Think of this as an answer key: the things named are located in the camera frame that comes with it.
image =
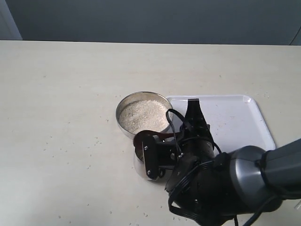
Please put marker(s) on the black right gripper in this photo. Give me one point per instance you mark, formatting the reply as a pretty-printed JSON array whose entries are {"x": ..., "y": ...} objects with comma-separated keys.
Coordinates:
[{"x": 199, "y": 187}]

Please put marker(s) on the dark brown wooden spoon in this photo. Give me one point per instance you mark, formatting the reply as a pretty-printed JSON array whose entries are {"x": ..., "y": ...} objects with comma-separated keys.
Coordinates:
[{"x": 139, "y": 137}]

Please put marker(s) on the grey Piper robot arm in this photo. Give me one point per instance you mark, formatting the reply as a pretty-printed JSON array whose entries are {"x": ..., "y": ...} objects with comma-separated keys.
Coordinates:
[{"x": 261, "y": 179}]

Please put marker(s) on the steel bowl of rice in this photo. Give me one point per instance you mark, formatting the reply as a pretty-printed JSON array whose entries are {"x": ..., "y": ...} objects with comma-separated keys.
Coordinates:
[{"x": 142, "y": 110}]

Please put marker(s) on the steel cup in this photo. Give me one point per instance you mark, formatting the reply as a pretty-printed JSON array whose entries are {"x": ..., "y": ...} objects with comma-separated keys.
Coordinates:
[{"x": 140, "y": 168}]

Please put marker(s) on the white rectangular plastic tray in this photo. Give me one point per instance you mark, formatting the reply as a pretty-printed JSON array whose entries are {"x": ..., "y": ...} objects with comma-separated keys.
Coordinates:
[{"x": 235, "y": 121}]

